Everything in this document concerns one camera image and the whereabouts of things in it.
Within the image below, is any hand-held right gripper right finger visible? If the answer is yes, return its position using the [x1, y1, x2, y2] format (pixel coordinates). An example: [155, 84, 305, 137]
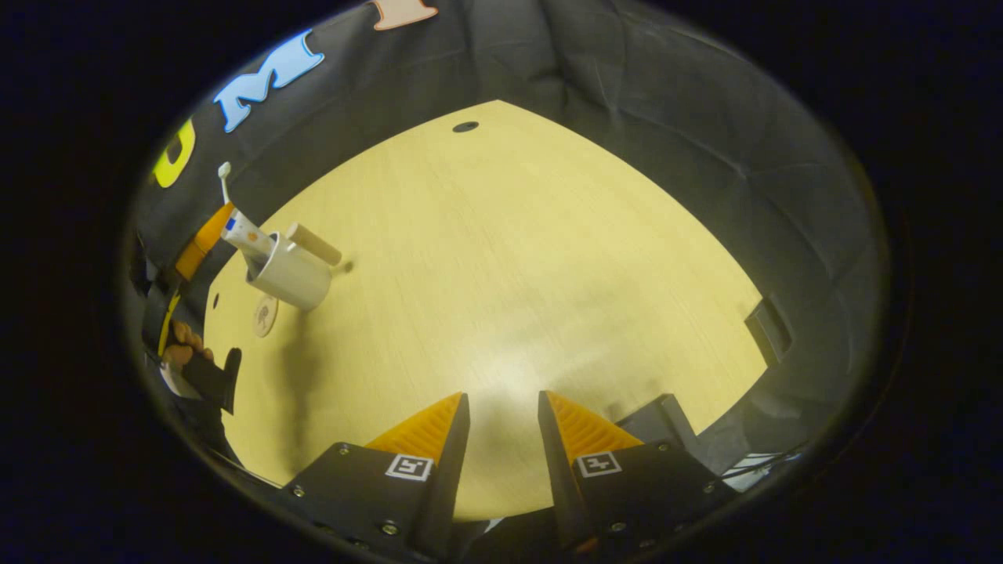
[538, 392, 737, 558]

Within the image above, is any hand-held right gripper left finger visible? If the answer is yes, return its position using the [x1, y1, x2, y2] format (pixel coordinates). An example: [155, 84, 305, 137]
[284, 393, 471, 562]

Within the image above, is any white toothpaste tube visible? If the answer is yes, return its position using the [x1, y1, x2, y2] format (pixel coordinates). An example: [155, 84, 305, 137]
[222, 208, 275, 263]

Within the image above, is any round cork coaster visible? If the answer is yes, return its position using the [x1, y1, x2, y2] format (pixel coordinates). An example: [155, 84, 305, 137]
[252, 296, 280, 338]

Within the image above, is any white cup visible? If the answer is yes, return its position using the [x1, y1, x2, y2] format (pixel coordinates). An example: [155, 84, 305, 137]
[245, 223, 343, 313]

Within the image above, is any black backdrop cloth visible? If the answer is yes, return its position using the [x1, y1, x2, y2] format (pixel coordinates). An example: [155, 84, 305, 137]
[129, 0, 886, 479]

